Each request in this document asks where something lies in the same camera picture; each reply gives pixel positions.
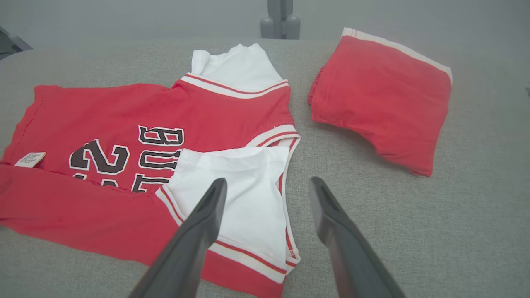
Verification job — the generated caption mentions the grey metal stand leg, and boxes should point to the grey metal stand leg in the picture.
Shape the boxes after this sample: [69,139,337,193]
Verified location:
[0,27,33,60]

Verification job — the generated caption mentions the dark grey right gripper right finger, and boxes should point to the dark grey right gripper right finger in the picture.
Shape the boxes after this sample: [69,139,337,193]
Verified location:
[310,177,406,298]

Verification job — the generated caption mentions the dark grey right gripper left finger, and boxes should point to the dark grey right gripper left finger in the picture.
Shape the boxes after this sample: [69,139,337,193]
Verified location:
[128,179,227,298]

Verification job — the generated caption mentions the red shorts white side stripe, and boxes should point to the red shorts white side stripe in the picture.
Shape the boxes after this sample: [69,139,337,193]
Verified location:
[307,27,453,178]

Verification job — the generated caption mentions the red jersey white sleeves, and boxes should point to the red jersey white sleeves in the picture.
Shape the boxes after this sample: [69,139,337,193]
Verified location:
[0,43,301,298]

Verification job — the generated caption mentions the grey partition post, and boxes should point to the grey partition post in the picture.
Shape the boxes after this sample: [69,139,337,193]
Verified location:
[260,0,301,40]

